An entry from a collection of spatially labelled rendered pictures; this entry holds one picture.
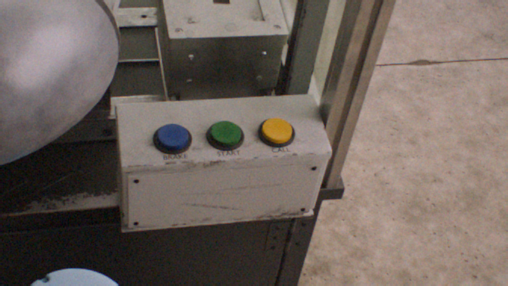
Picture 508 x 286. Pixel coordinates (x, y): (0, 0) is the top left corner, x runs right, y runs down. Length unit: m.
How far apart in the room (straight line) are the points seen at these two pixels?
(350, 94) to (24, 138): 0.66
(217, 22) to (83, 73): 0.73
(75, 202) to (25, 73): 0.71
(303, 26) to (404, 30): 1.60
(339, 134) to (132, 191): 0.30
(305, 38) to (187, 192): 0.27
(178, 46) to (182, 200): 0.24
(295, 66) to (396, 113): 1.28
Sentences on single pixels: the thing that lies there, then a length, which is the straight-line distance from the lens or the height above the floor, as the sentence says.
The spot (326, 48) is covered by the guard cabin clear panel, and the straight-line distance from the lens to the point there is 1.17.
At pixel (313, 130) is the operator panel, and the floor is 0.90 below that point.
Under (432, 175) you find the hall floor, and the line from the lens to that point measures 2.31.
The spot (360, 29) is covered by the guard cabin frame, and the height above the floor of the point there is 1.07.
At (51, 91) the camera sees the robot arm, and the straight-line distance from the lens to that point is 0.50.
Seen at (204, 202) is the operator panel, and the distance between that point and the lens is 1.12.
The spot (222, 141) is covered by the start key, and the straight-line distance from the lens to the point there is 1.06.
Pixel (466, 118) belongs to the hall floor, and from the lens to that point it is 2.50.
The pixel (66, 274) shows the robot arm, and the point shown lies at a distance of 0.86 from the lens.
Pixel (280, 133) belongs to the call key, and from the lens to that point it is 1.08.
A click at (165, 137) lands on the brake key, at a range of 1.05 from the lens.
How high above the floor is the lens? 1.71
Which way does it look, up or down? 49 degrees down
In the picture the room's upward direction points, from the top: 10 degrees clockwise
